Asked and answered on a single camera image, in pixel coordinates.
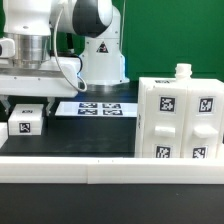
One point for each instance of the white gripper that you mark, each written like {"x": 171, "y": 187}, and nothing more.
{"x": 47, "y": 81}

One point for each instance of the white cabinet top block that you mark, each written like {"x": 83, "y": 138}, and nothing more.
{"x": 26, "y": 119}

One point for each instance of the white cabinet body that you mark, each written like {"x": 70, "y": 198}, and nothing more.
{"x": 183, "y": 78}

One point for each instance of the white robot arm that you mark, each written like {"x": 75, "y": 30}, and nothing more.
{"x": 58, "y": 48}

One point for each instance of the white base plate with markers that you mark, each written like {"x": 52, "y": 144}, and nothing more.
{"x": 96, "y": 109}

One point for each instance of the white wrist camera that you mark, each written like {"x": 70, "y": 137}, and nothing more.
{"x": 7, "y": 48}

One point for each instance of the white U-shaped obstacle frame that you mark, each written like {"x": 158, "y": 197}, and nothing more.
{"x": 94, "y": 152}

